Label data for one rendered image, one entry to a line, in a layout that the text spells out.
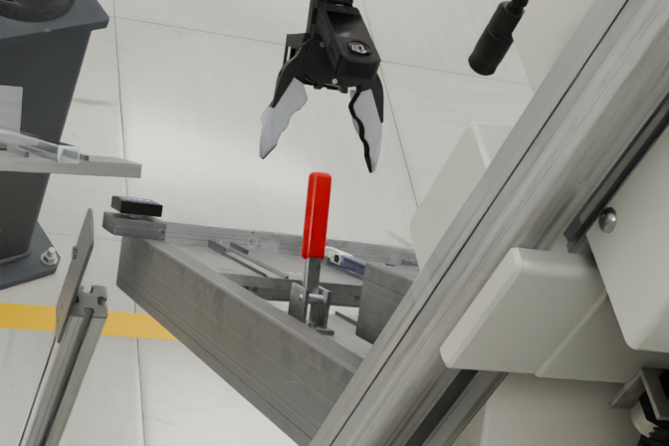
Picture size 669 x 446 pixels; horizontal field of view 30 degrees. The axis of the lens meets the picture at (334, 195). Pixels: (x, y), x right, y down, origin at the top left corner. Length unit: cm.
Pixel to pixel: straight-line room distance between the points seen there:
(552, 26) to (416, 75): 234
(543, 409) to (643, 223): 19
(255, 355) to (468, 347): 37
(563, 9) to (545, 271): 11
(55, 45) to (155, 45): 86
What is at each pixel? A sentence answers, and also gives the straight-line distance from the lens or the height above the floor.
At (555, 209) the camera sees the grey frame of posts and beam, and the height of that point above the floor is 140.
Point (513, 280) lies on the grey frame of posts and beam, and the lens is 46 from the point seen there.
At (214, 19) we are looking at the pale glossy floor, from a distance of 274.
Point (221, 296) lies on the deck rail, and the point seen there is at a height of 97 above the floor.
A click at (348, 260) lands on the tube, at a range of 123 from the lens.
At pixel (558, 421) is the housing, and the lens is 61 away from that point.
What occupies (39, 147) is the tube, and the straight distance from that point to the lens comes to 90.
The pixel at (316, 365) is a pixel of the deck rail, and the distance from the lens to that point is 73.
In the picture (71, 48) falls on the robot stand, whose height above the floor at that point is 50.
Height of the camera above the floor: 167
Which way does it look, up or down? 43 degrees down
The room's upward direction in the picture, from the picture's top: 28 degrees clockwise
